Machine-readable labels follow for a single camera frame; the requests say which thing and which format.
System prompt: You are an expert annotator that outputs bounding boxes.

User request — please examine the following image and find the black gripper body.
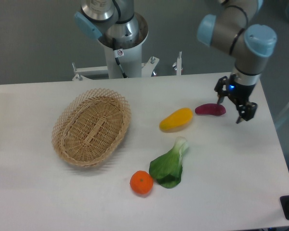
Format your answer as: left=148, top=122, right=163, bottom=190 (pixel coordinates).
left=226, top=82, right=255, bottom=105

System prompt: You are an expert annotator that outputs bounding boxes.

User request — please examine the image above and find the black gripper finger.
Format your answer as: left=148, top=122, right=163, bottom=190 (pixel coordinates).
left=236, top=102, right=258, bottom=124
left=214, top=76, right=228, bottom=104

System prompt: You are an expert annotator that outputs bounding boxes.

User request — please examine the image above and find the purple sweet potato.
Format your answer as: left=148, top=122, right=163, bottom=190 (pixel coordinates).
left=195, top=103, right=226, bottom=116

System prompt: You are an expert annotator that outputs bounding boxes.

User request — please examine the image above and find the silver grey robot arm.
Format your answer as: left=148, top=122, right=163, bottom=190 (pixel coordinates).
left=74, top=0, right=277, bottom=122

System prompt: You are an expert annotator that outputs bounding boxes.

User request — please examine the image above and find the yellow mango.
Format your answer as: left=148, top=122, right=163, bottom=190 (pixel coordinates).
left=159, top=108, right=193, bottom=132

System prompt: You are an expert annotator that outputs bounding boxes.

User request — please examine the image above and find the green bok choy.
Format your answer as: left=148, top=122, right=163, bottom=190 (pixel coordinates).
left=149, top=137, right=189, bottom=189

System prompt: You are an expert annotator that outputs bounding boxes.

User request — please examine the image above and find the orange tangerine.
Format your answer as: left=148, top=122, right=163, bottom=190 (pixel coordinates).
left=130, top=170, right=153, bottom=194

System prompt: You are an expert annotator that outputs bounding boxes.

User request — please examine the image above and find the woven wicker basket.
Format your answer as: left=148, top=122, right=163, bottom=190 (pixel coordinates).
left=52, top=88, right=131, bottom=167

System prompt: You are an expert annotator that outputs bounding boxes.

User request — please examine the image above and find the white bracket with bolt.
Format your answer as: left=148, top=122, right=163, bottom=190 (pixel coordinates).
left=172, top=51, right=183, bottom=76

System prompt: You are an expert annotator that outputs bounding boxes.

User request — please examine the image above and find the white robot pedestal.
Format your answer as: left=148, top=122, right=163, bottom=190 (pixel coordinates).
left=98, top=12, right=148, bottom=79

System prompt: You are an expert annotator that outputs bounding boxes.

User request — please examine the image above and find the black cable on pedestal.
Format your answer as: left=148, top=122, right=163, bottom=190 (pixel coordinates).
left=111, top=38, right=128, bottom=79

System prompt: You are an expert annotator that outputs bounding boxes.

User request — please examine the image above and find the white metal base frame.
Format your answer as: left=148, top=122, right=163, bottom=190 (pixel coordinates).
left=71, top=56, right=160, bottom=81

